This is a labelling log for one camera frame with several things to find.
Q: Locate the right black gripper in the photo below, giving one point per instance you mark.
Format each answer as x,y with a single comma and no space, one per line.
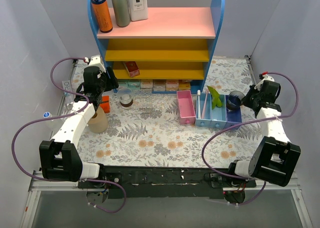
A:
250,99

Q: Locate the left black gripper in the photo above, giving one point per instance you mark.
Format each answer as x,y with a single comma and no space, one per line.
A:
110,77

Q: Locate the clear cup brown base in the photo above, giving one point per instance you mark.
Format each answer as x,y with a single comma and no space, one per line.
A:
125,97

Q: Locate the dark blue cup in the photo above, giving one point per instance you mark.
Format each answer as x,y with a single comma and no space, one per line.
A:
234,100

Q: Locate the green toothpaste tube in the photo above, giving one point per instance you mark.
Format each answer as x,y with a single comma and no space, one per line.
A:
215,98

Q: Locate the clear textured glass tray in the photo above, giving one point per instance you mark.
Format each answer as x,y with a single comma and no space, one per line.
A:
147,106

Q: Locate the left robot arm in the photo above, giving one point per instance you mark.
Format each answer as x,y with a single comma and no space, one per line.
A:
59,157

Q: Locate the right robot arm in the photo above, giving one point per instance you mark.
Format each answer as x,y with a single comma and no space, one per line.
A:
276,157

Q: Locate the teal soap box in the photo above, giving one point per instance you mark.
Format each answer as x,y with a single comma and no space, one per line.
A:
122,83
134,84

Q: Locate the red small box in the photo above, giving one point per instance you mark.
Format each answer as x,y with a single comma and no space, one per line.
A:
131,68

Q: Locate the orange razor package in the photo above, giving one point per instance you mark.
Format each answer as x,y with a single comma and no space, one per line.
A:
105,104

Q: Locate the purple blue drawer box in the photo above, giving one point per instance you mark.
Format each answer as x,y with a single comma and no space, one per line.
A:
233,117

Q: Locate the light blue drawer box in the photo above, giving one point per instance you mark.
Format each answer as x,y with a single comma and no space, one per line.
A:
207,119

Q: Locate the orange red soap box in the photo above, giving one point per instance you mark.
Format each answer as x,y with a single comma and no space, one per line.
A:
172,85

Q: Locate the blue wooden shelf unit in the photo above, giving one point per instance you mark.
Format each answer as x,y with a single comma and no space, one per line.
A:
174,43

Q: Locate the orange spray bottle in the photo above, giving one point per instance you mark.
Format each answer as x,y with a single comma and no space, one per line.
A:
102,14

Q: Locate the yellow soap box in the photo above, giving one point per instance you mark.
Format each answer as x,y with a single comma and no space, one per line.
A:
184,85

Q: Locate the pink drawer box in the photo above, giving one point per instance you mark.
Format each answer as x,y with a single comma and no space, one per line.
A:
186,107

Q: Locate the clear water bottle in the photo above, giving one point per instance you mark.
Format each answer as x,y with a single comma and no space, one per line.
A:
53,124

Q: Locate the grey green bottle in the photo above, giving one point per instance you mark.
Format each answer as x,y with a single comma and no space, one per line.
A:
121,12

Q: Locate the white labelled bottle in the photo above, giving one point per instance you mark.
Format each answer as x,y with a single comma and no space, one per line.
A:
138,10

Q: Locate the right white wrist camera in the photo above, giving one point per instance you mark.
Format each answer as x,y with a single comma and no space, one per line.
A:
264,77

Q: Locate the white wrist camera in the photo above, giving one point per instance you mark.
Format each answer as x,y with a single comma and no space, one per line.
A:
264,77
95,61

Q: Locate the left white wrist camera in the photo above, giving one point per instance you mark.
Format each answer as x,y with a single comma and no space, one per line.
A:
95,61

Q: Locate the aluminium frame rail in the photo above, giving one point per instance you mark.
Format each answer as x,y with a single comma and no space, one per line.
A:
292,185

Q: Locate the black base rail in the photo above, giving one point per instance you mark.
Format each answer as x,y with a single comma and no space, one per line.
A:
162,182

